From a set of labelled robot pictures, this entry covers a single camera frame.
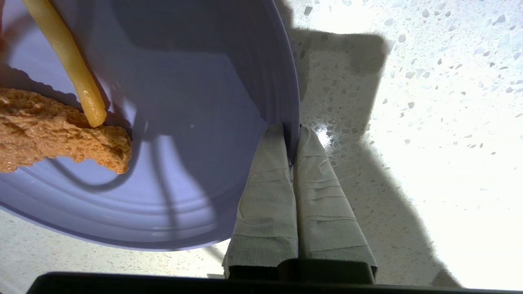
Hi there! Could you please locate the yellow french fry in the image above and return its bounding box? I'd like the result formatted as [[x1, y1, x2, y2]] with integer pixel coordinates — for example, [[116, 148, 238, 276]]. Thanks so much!
[[21, 0, 108, 128]]

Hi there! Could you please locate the lavender plate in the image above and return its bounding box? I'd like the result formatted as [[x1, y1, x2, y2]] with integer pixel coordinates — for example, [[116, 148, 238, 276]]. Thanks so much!
[[0, 0, 301, 252]]

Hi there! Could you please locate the right gripper grey taped left finger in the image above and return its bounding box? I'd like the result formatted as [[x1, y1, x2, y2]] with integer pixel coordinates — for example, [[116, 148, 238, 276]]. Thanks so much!
[[223, 122, 299, 279]]

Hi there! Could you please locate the right gripper grey taped right finger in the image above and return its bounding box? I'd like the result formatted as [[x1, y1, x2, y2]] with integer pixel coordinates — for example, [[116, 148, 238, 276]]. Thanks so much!
[[292, 125, 378, 283]]

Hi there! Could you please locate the fried chicken piece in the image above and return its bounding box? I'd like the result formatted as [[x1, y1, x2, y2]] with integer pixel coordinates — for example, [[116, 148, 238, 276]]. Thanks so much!
[[0, 87, 132, 175]]

